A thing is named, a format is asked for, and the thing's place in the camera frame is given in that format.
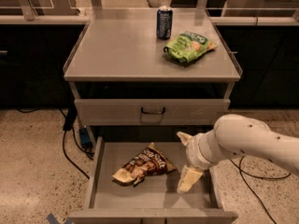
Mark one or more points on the black drawer handle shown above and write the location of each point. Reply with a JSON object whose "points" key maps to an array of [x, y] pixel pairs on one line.
{"points": [[152, 112]]}

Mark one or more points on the blue soda can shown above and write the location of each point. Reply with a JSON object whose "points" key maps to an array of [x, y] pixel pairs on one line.
{"points": [[164, 22]]}

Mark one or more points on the closed top drawer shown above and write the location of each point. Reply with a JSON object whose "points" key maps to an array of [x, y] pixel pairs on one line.
{"points": [[111, 112]]}

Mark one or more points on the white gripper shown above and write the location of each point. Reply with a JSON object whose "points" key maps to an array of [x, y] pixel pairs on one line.
{"points": [[193, 153]]}

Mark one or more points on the open middle drawer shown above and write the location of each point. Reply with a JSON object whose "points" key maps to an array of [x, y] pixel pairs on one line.
{"points": [[155, 200]]}

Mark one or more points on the green chip bag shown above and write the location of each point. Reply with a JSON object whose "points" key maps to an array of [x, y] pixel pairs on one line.
{"points": [[188, 47]]}

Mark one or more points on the dark lab bench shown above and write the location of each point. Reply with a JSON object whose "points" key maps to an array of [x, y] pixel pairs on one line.
{"points": [[37, 37]]}

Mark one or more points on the brown chip bag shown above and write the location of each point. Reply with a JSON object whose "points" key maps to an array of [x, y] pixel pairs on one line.
{"points": [[149, 162]]}

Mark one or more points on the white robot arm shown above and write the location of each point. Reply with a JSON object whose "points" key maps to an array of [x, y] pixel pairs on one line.
{"points": [[232, 136]]}

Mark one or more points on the blue power adapter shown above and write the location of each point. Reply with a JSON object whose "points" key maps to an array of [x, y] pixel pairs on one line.
{"points": [[84, 138]]}

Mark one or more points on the blue tape piece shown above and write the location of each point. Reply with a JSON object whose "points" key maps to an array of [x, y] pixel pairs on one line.
{"points": [[52, 219]]}

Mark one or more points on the grey drawer cabinet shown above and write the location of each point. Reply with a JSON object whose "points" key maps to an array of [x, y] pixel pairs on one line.
{"points": [[120, 57]]}

